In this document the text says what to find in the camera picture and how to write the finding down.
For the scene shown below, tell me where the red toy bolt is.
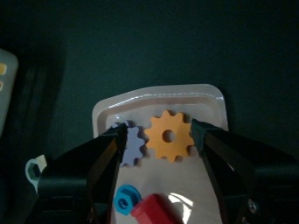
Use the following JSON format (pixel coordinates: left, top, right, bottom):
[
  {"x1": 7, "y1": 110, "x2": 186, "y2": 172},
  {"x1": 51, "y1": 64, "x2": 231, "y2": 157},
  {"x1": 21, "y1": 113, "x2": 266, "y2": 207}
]
[{"x1": 130, "y1": 192, "x2": 185, "y2": 224}]

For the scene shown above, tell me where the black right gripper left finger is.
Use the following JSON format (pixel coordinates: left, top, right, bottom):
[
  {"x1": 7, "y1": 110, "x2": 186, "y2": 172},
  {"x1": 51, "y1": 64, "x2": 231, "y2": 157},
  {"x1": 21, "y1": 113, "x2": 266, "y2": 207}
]
[{"x1": 23, "y1": 122, "x2": 130, "y2": 224}]

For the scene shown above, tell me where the orange toy gear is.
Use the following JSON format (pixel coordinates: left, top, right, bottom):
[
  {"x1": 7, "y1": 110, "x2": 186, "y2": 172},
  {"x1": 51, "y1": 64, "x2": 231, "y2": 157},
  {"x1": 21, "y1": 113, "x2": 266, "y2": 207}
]
[{"x1": 145, "y1": 109, "x2": 197, "y2": 164}]

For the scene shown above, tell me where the pink plastic tray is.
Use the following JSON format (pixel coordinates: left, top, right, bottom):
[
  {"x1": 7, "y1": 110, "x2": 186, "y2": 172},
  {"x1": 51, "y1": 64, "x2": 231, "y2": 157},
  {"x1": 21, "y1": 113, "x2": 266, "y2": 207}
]
[{"x1": 91, "y1": 83, "x2": 230, "y2": 224}]

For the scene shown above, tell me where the blue toy gear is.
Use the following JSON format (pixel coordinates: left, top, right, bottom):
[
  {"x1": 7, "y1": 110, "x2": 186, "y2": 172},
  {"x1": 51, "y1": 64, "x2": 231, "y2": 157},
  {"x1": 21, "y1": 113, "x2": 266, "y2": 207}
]
[{"x1": 110, "y1": 121, "x2": 149, "y2": 169}]

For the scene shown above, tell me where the white dish rack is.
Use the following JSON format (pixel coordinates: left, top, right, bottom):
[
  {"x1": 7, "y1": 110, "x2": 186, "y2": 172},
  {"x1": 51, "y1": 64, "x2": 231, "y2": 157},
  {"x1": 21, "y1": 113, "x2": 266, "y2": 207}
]
[{"x1": 0, "y1": 47, "x2": 21, "y2": 138}]

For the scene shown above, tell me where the blue toy nut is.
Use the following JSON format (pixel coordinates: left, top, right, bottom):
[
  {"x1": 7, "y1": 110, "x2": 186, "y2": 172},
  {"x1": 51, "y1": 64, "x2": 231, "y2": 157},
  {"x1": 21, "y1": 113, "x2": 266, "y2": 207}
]
[{"x1": 114, "y1": 184, "x2": 143, "y2": 217}]

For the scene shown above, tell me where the white orange toy wrench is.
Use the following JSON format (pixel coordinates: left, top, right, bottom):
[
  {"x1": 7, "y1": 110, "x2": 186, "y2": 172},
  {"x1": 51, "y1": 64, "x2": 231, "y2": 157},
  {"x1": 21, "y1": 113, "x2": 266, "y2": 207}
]
[{"x1": 25, "y1": 154, "x2": 50, "y2": 193}]

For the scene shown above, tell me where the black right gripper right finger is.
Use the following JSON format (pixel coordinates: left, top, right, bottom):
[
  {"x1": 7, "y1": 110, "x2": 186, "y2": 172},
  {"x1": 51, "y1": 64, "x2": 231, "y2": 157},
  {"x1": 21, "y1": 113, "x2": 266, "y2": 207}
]
[{"x1": 191, "y1": 118, "x2": 299, "y2": 224}]

